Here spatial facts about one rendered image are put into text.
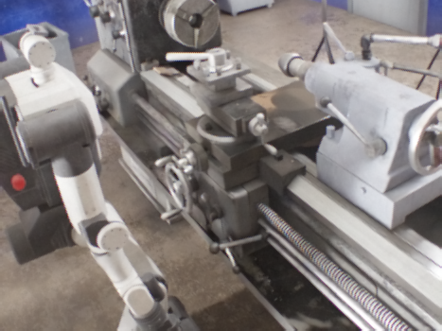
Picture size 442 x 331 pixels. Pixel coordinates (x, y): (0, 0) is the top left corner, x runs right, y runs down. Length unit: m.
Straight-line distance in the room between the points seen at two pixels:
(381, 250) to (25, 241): 0.96
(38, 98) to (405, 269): 1.00
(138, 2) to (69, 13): 3.41
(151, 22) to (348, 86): 1.31
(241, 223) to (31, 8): 4.44
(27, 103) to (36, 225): 0.36
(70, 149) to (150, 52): 1.59
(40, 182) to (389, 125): 0.92
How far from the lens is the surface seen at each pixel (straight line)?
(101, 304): 2.56
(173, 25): 2.41
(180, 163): 1.74
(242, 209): 1.72
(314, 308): 1.84
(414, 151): 1.36
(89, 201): 1.16
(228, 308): 2.39
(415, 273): 1.38
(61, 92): 1.20
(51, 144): 1.07
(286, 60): 1.82
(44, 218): 1.39
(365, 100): 1.48
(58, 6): 5.86
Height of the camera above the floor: 1.81
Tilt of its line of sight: 32 degrees down
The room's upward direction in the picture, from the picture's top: 7 degrees counter-clockwise
